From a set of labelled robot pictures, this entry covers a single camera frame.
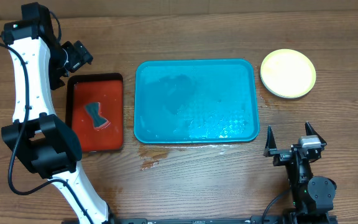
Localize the black tray with red liquid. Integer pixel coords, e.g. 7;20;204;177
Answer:
65;73;124;152

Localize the teal plastic serving tray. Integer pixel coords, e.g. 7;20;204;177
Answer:
134;59;260;144

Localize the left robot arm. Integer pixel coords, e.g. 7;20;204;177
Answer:
1;2;113;223

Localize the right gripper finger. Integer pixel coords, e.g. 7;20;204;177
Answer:
264;125;277;156
305;121;327;146

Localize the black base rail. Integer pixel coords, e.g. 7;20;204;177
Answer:
110;214;338;224

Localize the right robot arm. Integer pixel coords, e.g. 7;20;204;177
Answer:
260;122;338;224

